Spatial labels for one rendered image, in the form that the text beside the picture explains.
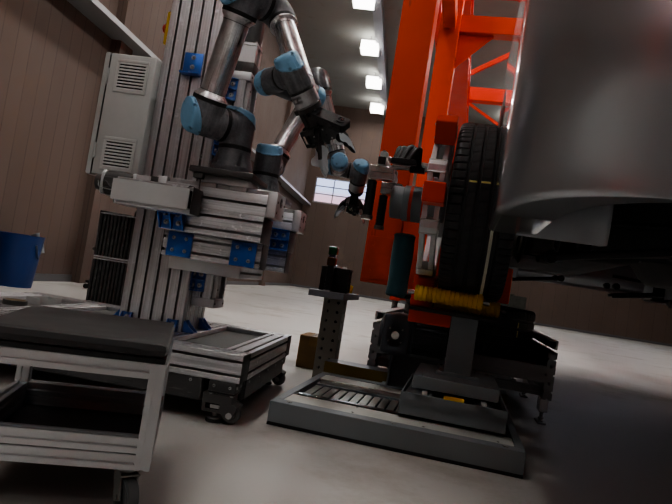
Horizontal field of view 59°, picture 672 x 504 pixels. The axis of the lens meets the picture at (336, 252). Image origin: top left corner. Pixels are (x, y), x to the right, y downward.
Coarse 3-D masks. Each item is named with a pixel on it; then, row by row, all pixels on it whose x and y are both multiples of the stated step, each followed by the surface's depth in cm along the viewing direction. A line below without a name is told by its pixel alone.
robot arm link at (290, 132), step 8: (288, 120) 273; (296, 120) 272; (288, 128) 272; (296, 128) 272; (280, 136) 272; (288, 136) 272; (296, 136) 274; (272, 144) 272; (280, 144) 271; (288, 144) 272; (288, 152) 274; (288, 160) 276
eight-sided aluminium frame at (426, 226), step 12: (432, 156) 211; (444, 156) 211; (432, 168) 208; (444, 168) 207; (432, 180) 211; (444, 180) 209; (444, 216) 255; (420, 228) 208; (432, 228) 206; (420, 240) 211; (432, 240) 210; (420, 252) 215; (432, 252) 214; (420, 264) 219; (432, 264) 217; (432, 276) 223
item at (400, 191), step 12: (396, 192) 231; (408, 192) 230; (420, 192) 230; (396, 204) 231; (408, 204) 229; (420, 204) 228; (396, 216) 234; (408, 216) 231; (420, 216) 230; (432, 216) 228
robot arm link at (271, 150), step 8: (264, 144) 257; (256, 152) 259; (264, 152) 256; (272, 152) 256; (280, 152) 259; (256, 160) 258; (264, 160) 256; (272, 160) 256; (280, 160) 260; (256, 168) 257; (264, 168) 255; (272, 168) 256; (280, 168) 267
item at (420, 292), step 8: (416, 288) 218; (424, 288) 219; (432, 288) 218; (440, 288) 218; (416, 296) 218; (424, 296) 217; (432, 296) 217; (440, 296) 216; (448, 296) 216; (456, 296) 215; (464, 296) 215; (472, 296) 214; (480, 296) 214; (448, 304) 217; (456, 304) 216; (464, 304) 215; (472, 304) 214; (480, 304) 213; (488, 304) 214
